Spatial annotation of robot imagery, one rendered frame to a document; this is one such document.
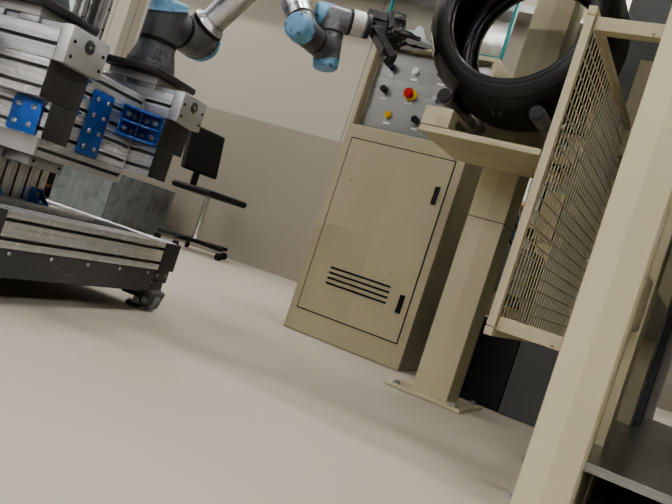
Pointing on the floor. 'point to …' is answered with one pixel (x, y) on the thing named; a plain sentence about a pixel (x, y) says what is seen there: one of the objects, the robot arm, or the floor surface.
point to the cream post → (488, 226)
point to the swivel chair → (211, 144)
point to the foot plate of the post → (435, 397)
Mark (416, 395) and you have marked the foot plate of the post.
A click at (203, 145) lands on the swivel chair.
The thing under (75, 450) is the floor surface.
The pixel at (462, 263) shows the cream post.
